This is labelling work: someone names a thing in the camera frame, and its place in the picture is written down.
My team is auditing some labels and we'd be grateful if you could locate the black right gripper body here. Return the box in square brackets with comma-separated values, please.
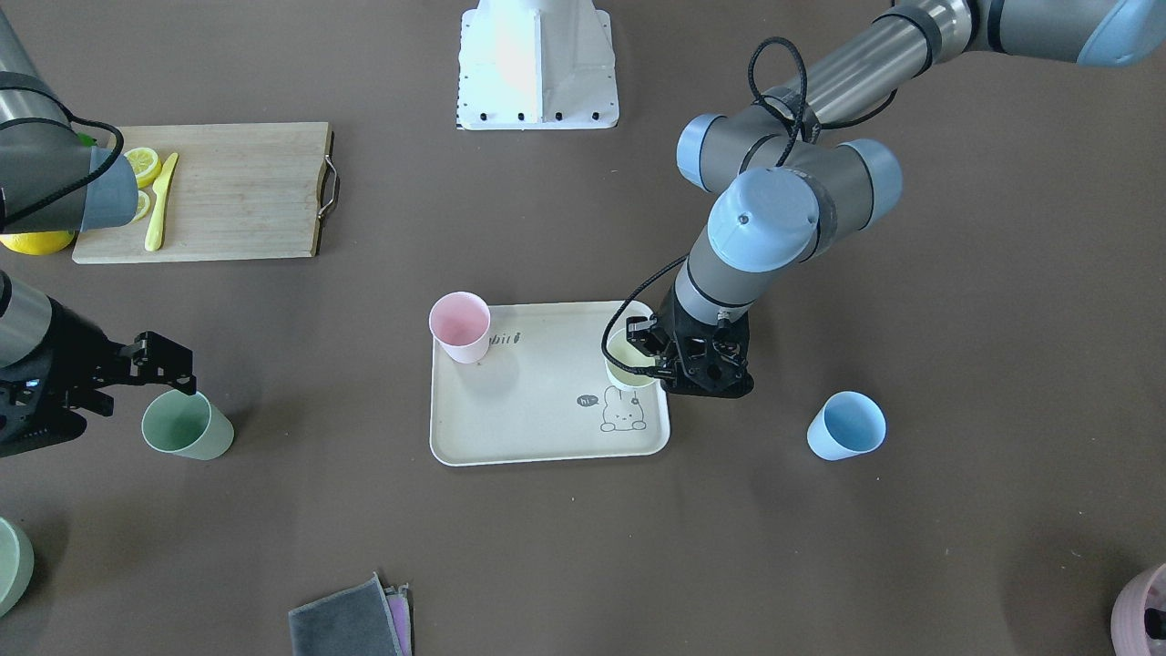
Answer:
[1, 302, 129, 457]

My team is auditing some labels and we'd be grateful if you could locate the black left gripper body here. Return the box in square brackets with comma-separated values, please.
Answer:
[653, 291, 754, 398]

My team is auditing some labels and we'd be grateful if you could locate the cream white cup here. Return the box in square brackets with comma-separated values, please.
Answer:
[604, 329, 656, 390]

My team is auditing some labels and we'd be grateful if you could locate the green cup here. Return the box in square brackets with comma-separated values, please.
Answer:
[140, 390, 236, 461]

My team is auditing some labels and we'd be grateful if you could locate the light blue cup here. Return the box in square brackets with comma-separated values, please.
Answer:
[805, 392, 887, 461]

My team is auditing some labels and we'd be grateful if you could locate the pink cup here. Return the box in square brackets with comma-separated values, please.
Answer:
[428, 291, 492, 364]

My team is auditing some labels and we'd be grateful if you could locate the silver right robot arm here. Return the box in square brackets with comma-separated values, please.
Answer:
[1, 17, 197, 456]

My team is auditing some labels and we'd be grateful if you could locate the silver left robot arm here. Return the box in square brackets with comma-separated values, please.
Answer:
[604, 1, 1165, 398]

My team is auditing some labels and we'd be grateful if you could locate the cream rabbit tray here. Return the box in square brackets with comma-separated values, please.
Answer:
[429, 302, 670, 466]

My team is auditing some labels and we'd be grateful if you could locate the yellow plastic knife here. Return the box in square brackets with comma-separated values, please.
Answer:
[143, 151, 180, 252]

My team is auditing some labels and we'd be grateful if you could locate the lower lemon slice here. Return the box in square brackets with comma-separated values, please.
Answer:
[129, 190, 153, 221]

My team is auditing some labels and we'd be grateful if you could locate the lemon slice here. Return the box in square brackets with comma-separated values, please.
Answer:
[129, 190, 153, 221]
[122, 147, 162, 190]

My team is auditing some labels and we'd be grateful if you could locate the green bowl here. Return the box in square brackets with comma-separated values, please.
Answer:
[0, 519, 35, 616]

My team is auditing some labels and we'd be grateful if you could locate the wooden cutting board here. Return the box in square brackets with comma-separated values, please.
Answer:
[72, 124, 333, 264]

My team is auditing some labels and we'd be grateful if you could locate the upper lemon slice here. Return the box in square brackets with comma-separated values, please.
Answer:
[122, 147, 162, 190]

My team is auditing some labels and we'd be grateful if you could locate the grey folded cloth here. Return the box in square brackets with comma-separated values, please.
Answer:
[288, 576, 396, 655]

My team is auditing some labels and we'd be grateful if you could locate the purple cloth underneath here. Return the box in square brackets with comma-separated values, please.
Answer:
[384, 584, 414, 656]

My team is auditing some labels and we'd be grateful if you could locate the pink bowl with ice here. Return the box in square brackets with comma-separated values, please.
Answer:
[1110, 564, 1165, 655]

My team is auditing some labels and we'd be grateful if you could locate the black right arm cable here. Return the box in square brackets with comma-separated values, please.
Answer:
[0, 87, 125, 230]

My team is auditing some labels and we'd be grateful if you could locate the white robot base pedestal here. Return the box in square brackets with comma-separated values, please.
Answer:
[455, 1, 619, 131]

